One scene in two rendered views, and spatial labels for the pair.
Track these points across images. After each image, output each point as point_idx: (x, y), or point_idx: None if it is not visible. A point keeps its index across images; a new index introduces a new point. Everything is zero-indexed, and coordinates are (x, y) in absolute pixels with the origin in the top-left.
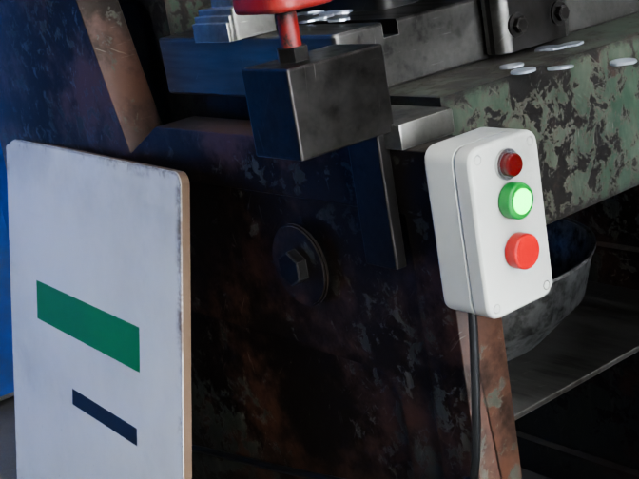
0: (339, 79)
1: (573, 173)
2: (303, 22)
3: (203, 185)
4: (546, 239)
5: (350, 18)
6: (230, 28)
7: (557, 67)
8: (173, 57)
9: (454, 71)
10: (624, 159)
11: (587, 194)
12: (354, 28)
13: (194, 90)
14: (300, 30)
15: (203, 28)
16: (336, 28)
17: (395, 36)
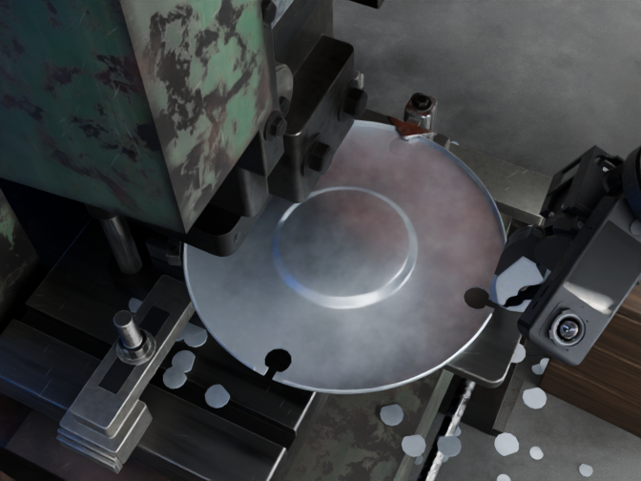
0: None
1: (423, 434)
2: (172, 387)
3: None
4: None
5: (226, 387)
6: (116, 465)
7: (447, 448)
8: (5, 386)
9: (332, 410)
10: (448, 380)
11: (427, 430)
12: (266, 477)
13: (40, 412)
14: (190, 443)
15: (76, 449)
16: (239, 461)
17: (294, 441)
